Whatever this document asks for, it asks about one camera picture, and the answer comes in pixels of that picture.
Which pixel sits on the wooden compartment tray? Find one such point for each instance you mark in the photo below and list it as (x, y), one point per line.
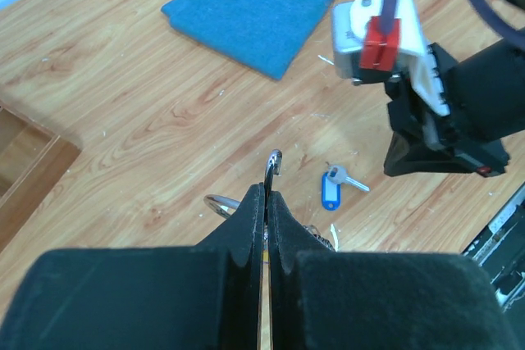
(33, 159)

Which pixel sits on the folded blue towel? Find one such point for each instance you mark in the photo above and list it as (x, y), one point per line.
(264, 35)

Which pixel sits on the key with light blue tag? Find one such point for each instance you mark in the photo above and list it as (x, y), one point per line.
(332, 181)

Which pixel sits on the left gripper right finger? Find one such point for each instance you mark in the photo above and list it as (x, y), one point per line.
(322, 299)

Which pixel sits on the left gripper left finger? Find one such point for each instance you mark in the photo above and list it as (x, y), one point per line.
(205, 296)

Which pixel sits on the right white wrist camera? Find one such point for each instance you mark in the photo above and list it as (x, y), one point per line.
(363, 53)

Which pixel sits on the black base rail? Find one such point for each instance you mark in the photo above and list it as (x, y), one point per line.
(499, 250)

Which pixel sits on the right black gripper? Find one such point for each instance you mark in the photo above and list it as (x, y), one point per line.
(469, 139)

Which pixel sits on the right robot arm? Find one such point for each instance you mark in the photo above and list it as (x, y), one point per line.
(515, 76)

